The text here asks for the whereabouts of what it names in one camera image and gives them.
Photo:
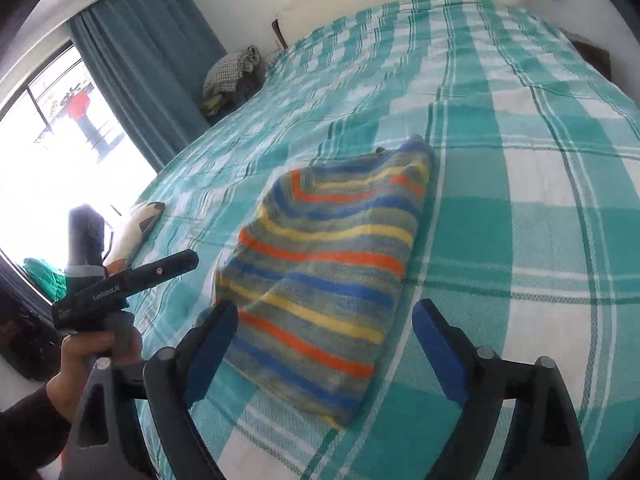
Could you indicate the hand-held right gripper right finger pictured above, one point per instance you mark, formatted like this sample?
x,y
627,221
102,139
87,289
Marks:
x,y
442,350

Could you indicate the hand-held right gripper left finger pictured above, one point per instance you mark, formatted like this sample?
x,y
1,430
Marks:
x,y
210,355

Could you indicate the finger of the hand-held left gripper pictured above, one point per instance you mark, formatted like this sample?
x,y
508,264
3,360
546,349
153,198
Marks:
x,y
160,270

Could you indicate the striped knit shirt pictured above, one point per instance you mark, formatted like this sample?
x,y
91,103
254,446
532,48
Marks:
x,y
325,270

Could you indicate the person's left forearm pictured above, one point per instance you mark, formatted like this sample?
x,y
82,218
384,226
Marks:
x,y
30,435

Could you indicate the pile of checked clothes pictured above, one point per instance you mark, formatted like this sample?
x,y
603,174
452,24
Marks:
x,y
232,75

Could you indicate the person's left hand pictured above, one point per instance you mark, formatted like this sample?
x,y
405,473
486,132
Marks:
x,y
75,360

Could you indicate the patterned cream pillow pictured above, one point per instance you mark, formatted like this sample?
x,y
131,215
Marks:
x,y
135,232

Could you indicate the green cloth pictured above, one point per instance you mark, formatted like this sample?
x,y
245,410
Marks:
x,y
45,277

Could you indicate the window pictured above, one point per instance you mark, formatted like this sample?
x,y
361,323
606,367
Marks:
x,y
65,170

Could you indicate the teal plaid bedspread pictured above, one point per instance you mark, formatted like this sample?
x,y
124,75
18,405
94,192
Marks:
x,y
525,210

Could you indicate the red hanging object outside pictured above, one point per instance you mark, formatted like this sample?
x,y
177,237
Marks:
x,y
78,106

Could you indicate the teal curtain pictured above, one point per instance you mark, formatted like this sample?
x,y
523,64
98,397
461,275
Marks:
x,y
145,70

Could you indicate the dark wooden nightstand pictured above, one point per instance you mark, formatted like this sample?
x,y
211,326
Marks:
x,y
592,55

